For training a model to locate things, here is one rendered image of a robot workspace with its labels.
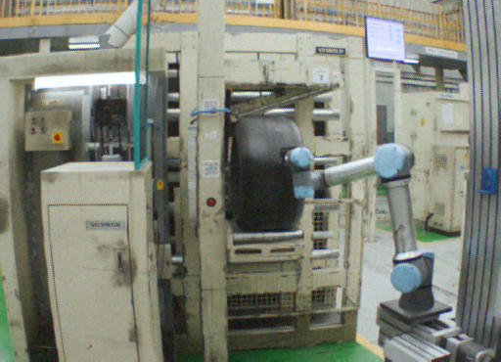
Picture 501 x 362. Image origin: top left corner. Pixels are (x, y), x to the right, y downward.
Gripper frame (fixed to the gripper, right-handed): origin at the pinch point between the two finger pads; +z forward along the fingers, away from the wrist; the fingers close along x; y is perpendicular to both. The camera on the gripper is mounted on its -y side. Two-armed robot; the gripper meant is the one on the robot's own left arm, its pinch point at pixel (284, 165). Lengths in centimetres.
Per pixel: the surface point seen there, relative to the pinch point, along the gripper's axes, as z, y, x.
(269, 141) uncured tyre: 4.7, 11.2, 5.5
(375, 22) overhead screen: 356, 198, -197
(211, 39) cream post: 15, 61, 31
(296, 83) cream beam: 42, 46, -16
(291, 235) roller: 16.5, -32.2, -7.0
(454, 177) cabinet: 370, 1, -313
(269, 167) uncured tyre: 1.0, -0.7, 6.2
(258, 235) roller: 16.6, -31.9, 8.5
